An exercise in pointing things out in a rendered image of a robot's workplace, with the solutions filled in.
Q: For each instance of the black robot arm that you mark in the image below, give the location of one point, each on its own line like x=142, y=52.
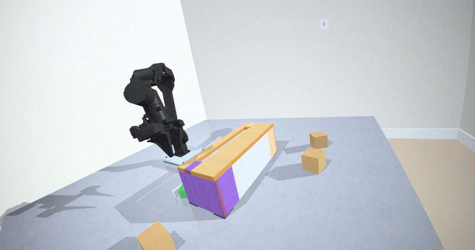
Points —
x=139, y=92

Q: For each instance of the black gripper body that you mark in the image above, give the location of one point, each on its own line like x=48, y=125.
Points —
x=159, y=122

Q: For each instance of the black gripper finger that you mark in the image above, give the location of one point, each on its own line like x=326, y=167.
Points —
x=176, y=138
x=164, y=142

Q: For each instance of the green block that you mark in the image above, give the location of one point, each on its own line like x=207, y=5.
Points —
x=182, y=192

